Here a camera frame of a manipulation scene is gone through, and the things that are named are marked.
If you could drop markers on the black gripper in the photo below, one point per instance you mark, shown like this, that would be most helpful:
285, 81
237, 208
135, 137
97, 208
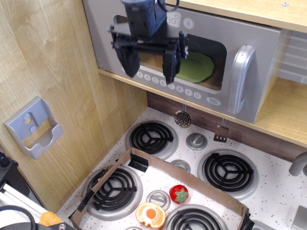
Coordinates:
147, 30

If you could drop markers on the grey toy microwave door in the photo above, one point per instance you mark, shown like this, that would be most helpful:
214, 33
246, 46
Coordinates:
245, 57

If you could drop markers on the green plate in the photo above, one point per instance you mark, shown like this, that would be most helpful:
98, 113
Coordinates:
196, 68

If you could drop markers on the hanging skimmer spoon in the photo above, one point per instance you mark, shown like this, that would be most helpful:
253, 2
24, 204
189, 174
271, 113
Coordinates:
182, 118

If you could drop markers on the back left stove burner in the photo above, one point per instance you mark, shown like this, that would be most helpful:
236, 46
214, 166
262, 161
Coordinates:
156, 138

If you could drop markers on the stove burner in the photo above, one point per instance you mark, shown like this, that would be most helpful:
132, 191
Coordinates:
118, 197
193, 217
229, 171
156, 138

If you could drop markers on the hanging toy spatula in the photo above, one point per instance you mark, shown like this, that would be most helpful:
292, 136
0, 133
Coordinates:
221, 132

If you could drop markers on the grey middle stove knob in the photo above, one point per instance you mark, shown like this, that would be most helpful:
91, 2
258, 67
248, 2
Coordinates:
181, 164

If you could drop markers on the red toy strawberry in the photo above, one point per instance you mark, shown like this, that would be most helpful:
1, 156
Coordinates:
178, 194

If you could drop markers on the grey front stove knob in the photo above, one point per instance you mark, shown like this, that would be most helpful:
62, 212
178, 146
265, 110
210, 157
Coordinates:
159, 198

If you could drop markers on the front left stove burner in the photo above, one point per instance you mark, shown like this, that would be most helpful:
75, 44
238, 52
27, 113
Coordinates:
118, 197

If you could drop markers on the back right stove burner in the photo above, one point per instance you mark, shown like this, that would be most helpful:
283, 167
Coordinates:
229, 171

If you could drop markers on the orange toy fruit half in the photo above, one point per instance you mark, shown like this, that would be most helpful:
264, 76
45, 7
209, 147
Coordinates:
151, 215

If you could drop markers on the front right stove burner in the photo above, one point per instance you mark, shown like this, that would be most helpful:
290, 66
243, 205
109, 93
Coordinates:
193, 217

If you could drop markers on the grey toy faucet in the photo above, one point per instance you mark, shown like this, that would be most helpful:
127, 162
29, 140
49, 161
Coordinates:
299, 165

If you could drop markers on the black device at left edge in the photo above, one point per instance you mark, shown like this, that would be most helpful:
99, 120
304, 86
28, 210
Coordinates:
9, 174

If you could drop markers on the orange toy bread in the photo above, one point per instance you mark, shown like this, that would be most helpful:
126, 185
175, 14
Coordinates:
49, 219

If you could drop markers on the grey wall phone holder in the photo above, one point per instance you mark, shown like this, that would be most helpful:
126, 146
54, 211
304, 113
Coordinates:
27, 121

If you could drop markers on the cardboard frame barrier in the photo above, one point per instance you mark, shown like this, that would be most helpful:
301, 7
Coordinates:
141, 161

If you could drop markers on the aluminium rail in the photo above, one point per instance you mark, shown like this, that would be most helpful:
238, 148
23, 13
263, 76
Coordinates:
10, 196

